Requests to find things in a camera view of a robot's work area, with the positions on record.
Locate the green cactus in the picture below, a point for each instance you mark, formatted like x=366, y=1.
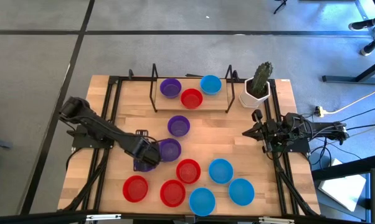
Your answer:
x=261, y=77

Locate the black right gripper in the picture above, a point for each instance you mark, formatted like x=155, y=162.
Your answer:
x=265, y=129

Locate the white board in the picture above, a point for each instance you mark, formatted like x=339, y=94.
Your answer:
x=346, y=193

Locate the yellow power strip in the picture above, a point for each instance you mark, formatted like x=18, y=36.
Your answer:
x=319, y=110

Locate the purple plastic mini bowl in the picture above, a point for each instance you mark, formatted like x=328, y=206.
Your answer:
x=172, y=150
x=140, y=168
x=170, y=88
x=178, y=127

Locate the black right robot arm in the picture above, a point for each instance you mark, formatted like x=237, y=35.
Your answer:
x=318, y=129

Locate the wooden shelf with black legs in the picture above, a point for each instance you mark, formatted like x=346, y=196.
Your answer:
x=217, y=107

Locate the white hexagonal plant pot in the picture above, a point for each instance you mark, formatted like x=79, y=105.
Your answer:
x=248, y=100

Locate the red plastic mini bowl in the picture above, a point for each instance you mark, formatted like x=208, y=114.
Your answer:
x=135, y=189
x=172, y=193
x=191, y=99
x=188, y=171

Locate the blue plastic mini bowl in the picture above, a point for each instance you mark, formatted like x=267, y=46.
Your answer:
x=210, y=85
x=220, y=171
x=241, y=192
x=202, y=202

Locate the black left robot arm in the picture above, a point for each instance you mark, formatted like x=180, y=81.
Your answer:
x=103, y=127

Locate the person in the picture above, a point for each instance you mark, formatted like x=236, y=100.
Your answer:
x=362, y=25

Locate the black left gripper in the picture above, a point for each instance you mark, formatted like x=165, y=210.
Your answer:
x=147, y=152

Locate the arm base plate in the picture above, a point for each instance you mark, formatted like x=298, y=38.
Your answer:
x=88, y=141
x=299, y=146

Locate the silver metal bracket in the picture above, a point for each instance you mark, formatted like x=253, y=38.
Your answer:
x=103, y=216
x=276, y=220

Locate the black metal rig frame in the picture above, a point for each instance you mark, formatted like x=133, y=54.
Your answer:
x=140, y=78

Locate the black stand foot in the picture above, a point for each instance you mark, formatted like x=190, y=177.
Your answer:
x=281, y=5

